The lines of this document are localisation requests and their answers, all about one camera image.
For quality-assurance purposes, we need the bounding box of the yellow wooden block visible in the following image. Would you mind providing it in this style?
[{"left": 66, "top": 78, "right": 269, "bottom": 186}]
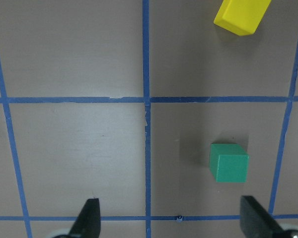
[{"left": 214, "top": 0, "right": 271, "bottom": 36}]

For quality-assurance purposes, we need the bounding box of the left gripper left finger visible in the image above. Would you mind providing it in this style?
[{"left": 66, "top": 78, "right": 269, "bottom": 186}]
[{"left": 67, "top": 198, "right": 101, "bottom": 238}]

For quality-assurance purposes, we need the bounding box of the green wooden block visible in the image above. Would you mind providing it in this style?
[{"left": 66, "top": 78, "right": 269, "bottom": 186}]
[{"left": 209, "top": 143, "right": 249, "bottom": 183}]

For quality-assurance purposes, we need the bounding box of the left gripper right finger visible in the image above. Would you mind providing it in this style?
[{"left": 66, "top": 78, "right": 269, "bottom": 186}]
[{"left": 239, "top": 196, "right": 288, "bottom": 238}]

